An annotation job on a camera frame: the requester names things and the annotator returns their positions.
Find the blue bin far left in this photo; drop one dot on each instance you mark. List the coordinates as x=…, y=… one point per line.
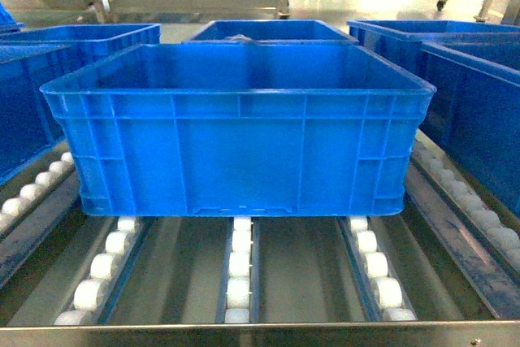
x=27, y=127

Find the blue bin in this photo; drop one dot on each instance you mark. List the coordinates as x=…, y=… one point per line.
x=399, y=41
x=474, y=114
x=95, y=41
x=27, y=127
x=272, y=31

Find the blue bin behind centre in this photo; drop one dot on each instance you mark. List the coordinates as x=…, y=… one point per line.
x=272, y=31

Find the blue bin at left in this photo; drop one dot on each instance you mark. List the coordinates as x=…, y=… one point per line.
x=95, y=41

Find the steel roller shelf rack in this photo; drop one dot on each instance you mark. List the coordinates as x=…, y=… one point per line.
x=443, y=272

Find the large blue plastic crate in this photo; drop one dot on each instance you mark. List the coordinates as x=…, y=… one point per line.
x=226, y=129

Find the blue bin right rear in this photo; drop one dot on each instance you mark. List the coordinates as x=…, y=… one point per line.
x=399, y=41

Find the blue bin right front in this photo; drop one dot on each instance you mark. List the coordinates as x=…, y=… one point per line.
x=474, y=114

